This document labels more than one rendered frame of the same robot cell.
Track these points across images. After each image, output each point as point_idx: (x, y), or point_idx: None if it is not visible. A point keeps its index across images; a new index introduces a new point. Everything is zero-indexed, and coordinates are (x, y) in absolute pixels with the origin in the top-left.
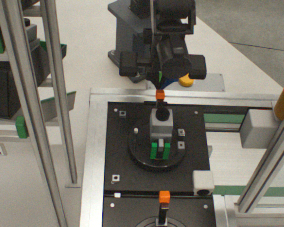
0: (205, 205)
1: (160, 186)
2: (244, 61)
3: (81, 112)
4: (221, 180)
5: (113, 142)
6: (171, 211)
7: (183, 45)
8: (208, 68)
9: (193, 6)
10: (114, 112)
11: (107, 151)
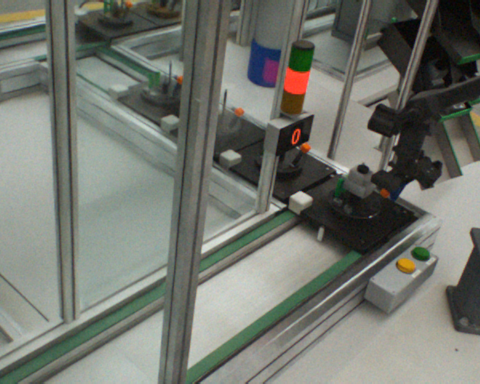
0: (283, 193)
1: (318, 189)
2: None
3: (434, 243)
4: (293, 235)
5: (375, 194)
6: (297, 182)
7: (386, 117)
8: (428, 353)
9: (408, 108)
10: (402, 210)
11: None
